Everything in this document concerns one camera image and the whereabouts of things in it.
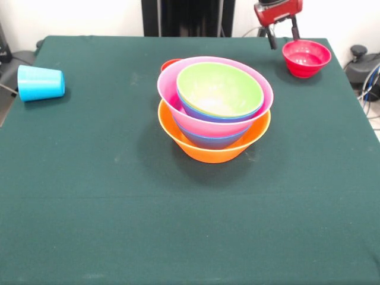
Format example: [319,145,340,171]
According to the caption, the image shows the tangled cables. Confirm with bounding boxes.
[357,65,380,119]

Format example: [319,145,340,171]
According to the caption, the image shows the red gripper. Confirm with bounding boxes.
[253,0,304,51]

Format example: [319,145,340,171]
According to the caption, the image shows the blue bowl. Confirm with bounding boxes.
[176,87,264,124]
[173,115,254,150]

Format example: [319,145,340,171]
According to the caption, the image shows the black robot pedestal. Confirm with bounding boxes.
[141,0,236,38]

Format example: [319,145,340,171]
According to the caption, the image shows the orange bowl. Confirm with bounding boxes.
[157,99,272,164]

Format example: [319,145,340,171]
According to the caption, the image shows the large pink bowl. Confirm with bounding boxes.
[157,56,274,138]

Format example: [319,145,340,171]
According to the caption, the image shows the blue cup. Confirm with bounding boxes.
[17,65,66,103]

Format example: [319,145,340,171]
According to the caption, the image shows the green bowl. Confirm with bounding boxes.
[176,62,265,118]

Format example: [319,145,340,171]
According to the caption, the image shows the dark green tablecloth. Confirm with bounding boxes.
[0,34,380,285]

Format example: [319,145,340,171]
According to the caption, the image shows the small pink-red bowl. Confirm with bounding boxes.
[281,39,332,80]

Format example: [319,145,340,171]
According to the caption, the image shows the red cup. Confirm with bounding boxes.
[160,58,182,72]

